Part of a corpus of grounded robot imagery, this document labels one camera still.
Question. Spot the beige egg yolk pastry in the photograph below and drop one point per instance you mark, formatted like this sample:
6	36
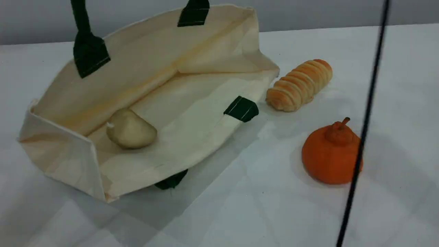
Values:
130	129

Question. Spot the golden spiral bread roll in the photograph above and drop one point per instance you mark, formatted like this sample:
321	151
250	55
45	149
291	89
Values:
298	85

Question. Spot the orange tangerine toy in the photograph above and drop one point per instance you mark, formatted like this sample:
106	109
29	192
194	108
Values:
329	154

